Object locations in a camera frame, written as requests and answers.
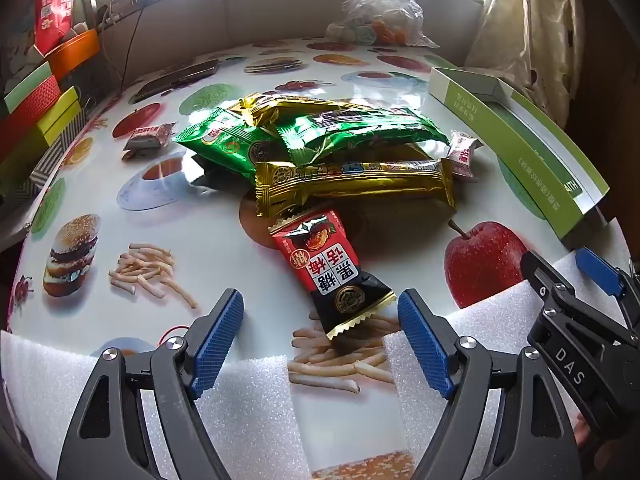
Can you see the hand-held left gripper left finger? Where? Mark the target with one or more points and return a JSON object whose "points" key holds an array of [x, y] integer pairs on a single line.
{"points": [[220, 342]]}

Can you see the long gold cartoon snack packet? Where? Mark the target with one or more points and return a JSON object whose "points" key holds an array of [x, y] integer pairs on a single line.
{"points": [[350, 182]]}

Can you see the long plain gold snack packet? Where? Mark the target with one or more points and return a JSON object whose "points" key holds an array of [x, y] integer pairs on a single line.
{"points": [[300, 107]]}

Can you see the yellow-green box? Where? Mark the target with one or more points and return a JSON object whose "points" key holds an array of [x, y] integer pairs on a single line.
{"points": [[60, 115]]}

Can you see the white foam sheet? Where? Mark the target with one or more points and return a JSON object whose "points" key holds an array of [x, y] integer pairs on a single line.
{"points": [[45, 375], [500, 325]]}

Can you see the black smartphone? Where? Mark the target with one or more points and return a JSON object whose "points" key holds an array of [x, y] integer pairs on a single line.
{"points": [[175, 80]]}

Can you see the beige curtain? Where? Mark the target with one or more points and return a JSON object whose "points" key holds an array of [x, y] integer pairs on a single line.
{"points": [[525, 25]]}

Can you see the red and black candy packet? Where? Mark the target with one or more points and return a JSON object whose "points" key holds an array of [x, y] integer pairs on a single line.
{"points": [[320, 260]]}

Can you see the white and maroon candy packet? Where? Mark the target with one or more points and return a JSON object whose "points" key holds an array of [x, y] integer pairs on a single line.
{"points": [[462, 152], [147, 137]]}

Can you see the red printed bag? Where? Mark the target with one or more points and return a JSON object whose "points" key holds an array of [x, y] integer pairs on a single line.
{"points": [[55, 5]]}

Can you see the orange box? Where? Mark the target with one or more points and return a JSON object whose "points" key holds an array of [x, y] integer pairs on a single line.
{"points": [[75, 55]]}

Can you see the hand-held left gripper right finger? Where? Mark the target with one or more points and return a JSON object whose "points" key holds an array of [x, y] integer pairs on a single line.
{"points": [[425, 345]]}

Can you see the green and white cardboard box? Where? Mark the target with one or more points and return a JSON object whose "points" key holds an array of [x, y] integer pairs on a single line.
{"points": [[525, 135]]}

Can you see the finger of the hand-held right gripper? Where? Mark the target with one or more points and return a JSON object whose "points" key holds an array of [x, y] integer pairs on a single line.
{"points": [[597, 270], [545, 285]]}

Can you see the clear plastic bag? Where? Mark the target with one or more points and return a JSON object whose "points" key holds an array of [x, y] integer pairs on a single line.
{"points": [[385, 5]]}

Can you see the green cookie packet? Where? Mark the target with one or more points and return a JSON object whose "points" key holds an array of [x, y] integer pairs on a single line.
{"points": [[225, 145], [360, 127]]}

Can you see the person's right hand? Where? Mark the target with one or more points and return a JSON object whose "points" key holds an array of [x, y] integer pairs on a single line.
{"points": [[583, 430]]}

